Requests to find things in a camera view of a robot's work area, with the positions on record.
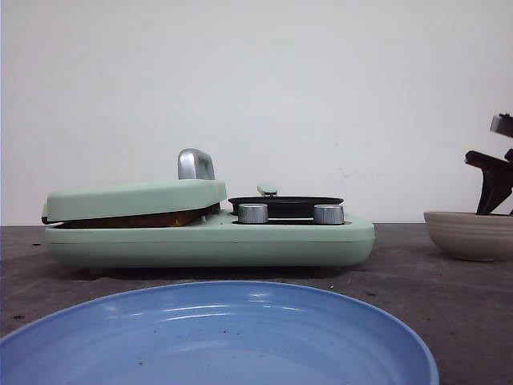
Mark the silver right knob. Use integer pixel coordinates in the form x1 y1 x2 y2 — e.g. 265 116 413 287
313 205 345 225

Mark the blue plate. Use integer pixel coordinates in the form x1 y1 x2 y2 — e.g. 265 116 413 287
1 282 439 384

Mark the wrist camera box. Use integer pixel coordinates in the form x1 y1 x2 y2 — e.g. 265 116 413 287
490 114 513 138

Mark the silver knob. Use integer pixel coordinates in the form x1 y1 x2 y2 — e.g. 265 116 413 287
237 204 269 225
313 205 345 225

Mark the beige ceramic bowl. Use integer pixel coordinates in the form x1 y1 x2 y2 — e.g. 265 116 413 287
424 211 512 261

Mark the mint green breakfast maker lid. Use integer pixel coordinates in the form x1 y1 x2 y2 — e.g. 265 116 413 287
42 148 227 225

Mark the white bread slice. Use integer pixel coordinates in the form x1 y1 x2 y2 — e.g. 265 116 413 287
61 210 202 229

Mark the silver left knob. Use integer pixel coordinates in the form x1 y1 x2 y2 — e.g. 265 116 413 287
237 204 269 225

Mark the black frying pan green handle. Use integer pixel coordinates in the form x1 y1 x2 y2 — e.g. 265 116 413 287
228 184 344 219

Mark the mint green breakfast maker base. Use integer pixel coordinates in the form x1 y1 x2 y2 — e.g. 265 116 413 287
45 211 375 269

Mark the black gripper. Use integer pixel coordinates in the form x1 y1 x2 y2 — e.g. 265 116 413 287
464 150 512 215

